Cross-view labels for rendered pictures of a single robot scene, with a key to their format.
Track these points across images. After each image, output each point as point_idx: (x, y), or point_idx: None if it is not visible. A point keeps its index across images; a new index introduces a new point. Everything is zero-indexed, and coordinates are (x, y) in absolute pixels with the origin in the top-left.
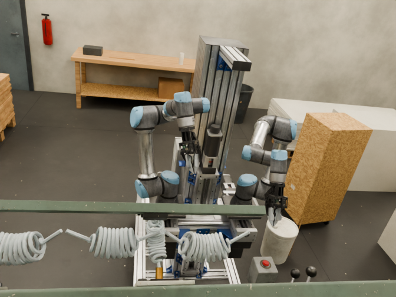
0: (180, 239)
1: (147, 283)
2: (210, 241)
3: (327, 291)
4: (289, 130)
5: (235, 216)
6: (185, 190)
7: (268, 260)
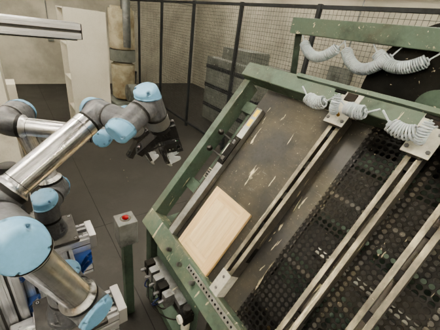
0: (325, 101)
1: None
2: (316, 95)
3: None
4: (32, 110)
5: (76, 232)
6: (24, 296)
7: (118, 217)
